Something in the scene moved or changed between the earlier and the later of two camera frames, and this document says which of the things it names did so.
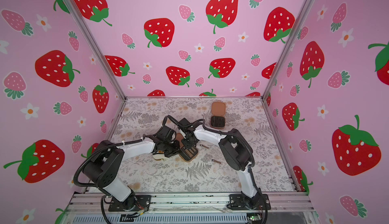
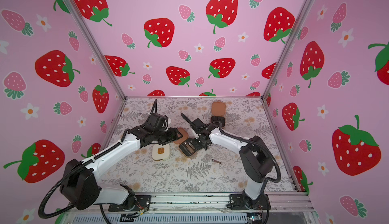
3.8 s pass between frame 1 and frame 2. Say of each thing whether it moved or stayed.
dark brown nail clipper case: stayed
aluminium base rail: stayed
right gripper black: moved
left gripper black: moved
